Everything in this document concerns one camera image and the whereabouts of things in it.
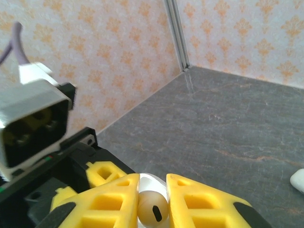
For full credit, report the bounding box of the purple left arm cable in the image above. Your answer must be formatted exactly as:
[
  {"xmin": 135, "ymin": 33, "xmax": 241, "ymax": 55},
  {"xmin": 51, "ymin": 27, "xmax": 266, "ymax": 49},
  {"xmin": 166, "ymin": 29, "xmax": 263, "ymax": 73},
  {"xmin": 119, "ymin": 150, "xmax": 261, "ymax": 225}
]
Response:
[{"xmin": 0, "ymin": 21, "xmax": 31, "ymax": 66}]

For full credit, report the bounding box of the aluminium frame post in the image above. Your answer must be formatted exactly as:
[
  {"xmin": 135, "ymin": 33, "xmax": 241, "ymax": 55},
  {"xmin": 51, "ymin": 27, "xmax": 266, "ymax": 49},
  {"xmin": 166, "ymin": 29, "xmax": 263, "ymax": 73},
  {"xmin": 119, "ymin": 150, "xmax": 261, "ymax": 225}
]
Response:
[{"xmin": 163, "ymin": 0, "xmax": 190, "ymax": 72}]

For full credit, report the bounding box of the white wireless earbud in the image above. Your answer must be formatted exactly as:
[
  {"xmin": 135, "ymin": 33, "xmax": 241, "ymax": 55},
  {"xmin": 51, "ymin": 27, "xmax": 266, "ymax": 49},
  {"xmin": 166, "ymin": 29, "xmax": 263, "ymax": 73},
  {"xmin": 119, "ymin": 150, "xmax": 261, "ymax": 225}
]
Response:
[{"xmin": 137, "ymin": 190, "xmax": 170, "ymax": 226}]

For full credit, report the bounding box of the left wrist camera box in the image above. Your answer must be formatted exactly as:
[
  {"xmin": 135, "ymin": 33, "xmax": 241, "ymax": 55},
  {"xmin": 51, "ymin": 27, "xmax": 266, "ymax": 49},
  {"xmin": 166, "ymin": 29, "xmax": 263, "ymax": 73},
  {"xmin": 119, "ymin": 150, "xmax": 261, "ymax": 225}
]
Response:
[{"xmin": 0, "ymin": 61, "xmax": 78, "ymax": 181}]

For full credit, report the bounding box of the white earbud charging case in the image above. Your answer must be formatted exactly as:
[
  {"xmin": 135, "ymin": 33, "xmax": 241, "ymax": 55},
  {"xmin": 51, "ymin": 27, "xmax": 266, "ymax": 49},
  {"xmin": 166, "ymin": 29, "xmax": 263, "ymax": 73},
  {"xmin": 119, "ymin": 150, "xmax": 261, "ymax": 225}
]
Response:
[
  {"xmin": 137, "ymin": 172, "xmax": 170, "ymax": 228},
  {"xmin": 289, "ymin": 168, "xmax": 304, "ymax": 193}
]

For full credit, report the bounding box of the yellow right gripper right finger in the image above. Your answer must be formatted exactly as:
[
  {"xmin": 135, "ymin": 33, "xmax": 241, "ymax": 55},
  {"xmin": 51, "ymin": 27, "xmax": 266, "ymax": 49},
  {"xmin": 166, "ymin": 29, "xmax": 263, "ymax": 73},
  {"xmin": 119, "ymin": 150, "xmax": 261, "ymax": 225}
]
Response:
[{"xmin": 165, "ymin": 173, "xmax": 274, "ymax": 228}]

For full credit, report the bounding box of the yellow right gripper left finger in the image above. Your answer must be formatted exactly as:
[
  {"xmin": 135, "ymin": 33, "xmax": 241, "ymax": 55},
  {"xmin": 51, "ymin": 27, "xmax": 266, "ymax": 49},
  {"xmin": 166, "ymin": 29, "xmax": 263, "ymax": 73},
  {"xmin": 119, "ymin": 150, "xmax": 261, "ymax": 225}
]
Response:
[{"xmin": 35, "ymin": 173, "xmax": 141, "ymax": 228}]

